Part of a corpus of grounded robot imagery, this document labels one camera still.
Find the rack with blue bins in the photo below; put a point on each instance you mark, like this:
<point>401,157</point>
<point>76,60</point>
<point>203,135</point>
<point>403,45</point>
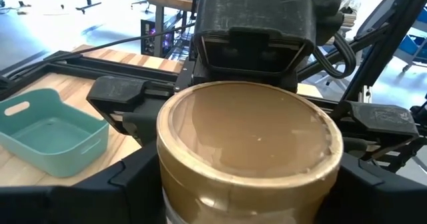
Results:
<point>413,47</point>

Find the grey office chair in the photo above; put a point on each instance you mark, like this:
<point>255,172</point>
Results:
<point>377,17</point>

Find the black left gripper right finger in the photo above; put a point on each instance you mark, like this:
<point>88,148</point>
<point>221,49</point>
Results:
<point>373,204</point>

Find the computer tower pink lights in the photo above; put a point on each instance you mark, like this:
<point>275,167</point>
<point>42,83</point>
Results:
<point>156,37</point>

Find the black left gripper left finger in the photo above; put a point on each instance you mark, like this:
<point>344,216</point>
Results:
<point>83,204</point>

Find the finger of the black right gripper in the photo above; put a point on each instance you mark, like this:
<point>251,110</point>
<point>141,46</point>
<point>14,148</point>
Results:
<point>123,94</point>
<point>380,124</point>

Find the light teal plastic basket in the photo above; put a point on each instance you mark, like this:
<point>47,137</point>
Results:
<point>53,140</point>

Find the peanut butter jar tan lid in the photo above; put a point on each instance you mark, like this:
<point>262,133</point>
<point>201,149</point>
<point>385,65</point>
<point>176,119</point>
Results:
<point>250,134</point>

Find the wooden desk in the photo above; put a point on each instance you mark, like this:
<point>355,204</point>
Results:
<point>170,0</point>

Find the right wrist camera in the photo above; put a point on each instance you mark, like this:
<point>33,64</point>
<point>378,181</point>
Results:
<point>253,55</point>

